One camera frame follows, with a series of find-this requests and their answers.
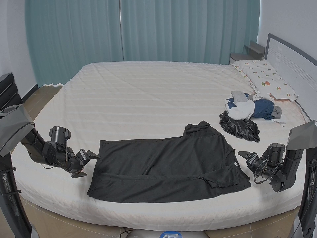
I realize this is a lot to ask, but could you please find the black shiny garment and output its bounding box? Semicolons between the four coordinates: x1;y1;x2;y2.
219;111;260;143

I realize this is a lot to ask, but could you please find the black T-shirt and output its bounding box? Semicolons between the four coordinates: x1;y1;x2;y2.
87;120;252;204

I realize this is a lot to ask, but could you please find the white printed pillow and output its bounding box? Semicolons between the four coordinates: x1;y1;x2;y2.
230;59;299;100

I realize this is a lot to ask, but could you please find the grey bedside table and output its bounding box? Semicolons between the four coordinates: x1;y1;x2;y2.
229;40;265;64

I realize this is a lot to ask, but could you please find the bed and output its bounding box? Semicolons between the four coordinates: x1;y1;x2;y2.
11;33;317;232

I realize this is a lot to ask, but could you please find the blue-green curtain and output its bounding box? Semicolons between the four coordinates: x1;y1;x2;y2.
24;0;124;87
120;0;260;64

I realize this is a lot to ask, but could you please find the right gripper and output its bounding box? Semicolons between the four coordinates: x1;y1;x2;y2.
238;151;267;175

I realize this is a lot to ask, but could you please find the black chest of drawers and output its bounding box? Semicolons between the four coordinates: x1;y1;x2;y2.
0;73;23;110

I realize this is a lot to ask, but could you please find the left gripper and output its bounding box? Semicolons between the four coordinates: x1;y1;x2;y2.
67;149;101;173

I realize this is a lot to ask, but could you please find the pile of clothes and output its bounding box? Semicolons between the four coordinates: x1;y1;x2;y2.
224;91;285;127

